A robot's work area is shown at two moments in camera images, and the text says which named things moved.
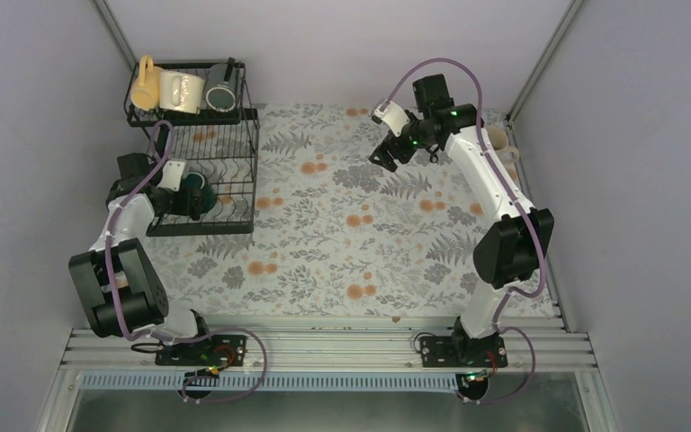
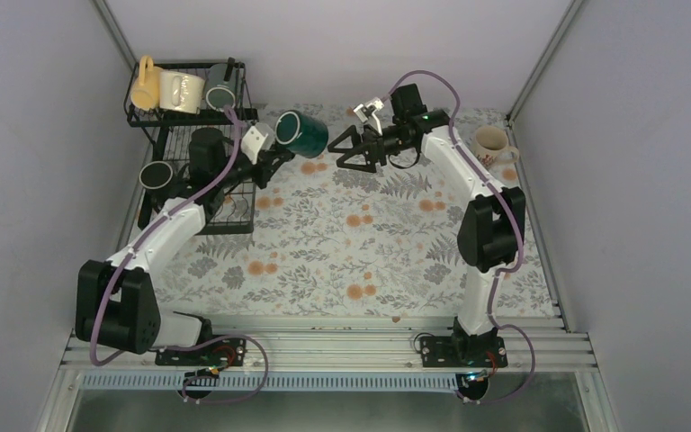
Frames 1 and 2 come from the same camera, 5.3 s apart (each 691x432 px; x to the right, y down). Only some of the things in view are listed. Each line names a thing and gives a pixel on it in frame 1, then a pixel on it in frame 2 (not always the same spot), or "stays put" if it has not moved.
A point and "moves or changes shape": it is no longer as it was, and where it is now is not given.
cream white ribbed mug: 181,92 stays put
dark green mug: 197,180 moves or changes shape
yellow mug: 145,93 stays put
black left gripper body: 186,207 to 230,179
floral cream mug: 507,154 stays put
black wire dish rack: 211,108 stays put
